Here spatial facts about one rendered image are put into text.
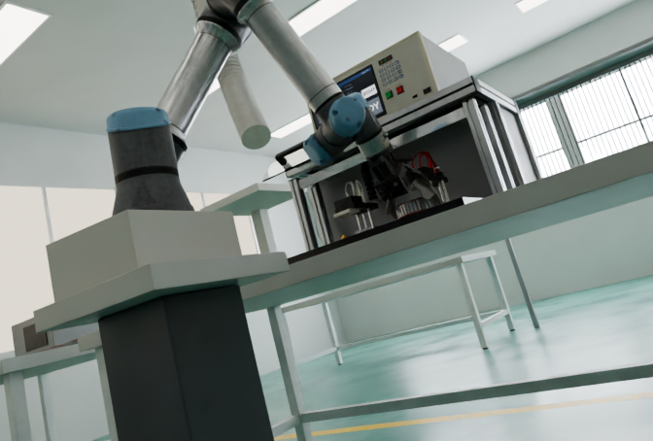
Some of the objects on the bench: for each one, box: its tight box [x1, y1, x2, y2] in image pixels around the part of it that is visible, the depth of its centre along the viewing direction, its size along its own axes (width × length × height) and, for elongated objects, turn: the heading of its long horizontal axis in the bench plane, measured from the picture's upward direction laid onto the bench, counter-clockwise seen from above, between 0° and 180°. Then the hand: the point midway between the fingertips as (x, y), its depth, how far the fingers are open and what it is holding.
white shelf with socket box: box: [200, 183, 308, 254], centre depth 246 cm, size 35×37×46 cm
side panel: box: [493, 101, 543, 186], centre depth 164 cm, size 28×3×32 cm, turn 94°
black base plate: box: [288, 197, 482, 265], centre depth 147 cm, size 47×64×2 cm
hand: (418, 209), depth 140 cm, fingers closed on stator, 13 cm apart
